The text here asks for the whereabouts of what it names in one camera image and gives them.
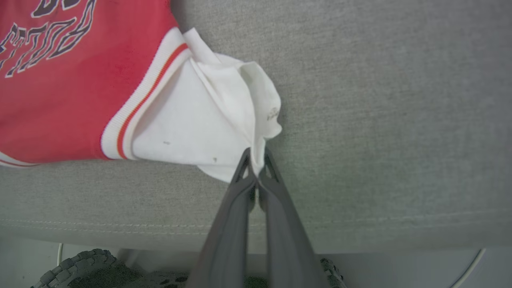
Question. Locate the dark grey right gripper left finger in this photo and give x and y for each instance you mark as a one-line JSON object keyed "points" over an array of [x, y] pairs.
{"points": [[228, 240]]}

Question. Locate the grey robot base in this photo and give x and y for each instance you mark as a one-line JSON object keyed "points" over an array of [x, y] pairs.
{"points": [[100, 272]]}

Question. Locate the red and white basketball jersey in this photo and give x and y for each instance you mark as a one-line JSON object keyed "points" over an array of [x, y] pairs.
{"points": [[60, 100]]}

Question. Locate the grey fabric sofa cushion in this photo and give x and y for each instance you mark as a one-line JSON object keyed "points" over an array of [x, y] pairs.
{"points": [[380, 120]]}

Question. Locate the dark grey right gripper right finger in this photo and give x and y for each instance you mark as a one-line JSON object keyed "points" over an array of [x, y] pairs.
{"points": [[286, 240]]}

